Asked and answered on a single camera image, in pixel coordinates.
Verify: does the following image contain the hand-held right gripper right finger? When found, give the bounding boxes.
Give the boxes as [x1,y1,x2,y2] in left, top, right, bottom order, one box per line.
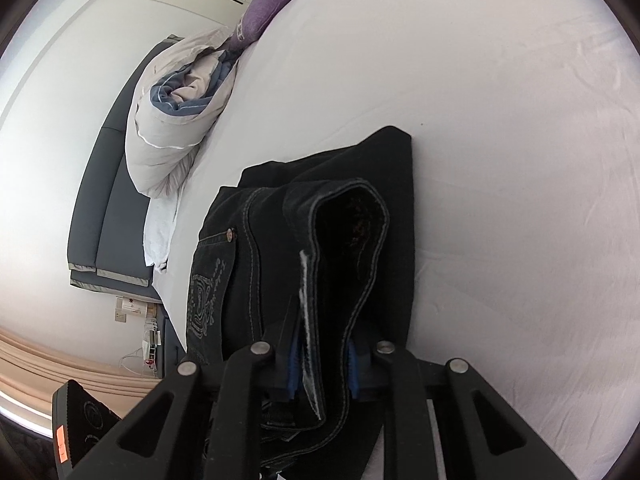
[345,325,581,480]

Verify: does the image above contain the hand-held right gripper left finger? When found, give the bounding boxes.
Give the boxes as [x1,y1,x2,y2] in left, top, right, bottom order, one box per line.
[65,295,306,480]

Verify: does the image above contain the black denim pants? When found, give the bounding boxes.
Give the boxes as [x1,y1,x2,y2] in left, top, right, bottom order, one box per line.
[185,125,418,480]

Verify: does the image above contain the flat white pillow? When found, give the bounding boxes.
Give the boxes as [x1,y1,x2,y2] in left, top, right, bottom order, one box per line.
[142,192,188,273]

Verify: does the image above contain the dark grey headboard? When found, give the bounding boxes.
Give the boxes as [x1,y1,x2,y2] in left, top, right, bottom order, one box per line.
[66,35,186,366]

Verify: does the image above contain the bed with white sheet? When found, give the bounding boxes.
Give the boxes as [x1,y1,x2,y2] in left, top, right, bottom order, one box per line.
[142,0,640,480]

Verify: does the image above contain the rolled grey duvet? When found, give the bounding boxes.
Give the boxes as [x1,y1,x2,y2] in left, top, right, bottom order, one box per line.
[125,27,246,198]

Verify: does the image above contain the purple cushion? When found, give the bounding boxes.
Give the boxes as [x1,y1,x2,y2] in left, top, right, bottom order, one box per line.
[230,0,303,53]

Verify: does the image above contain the bedside wall socket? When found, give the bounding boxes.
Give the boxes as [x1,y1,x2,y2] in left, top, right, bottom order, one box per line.
[114,296,151,323]

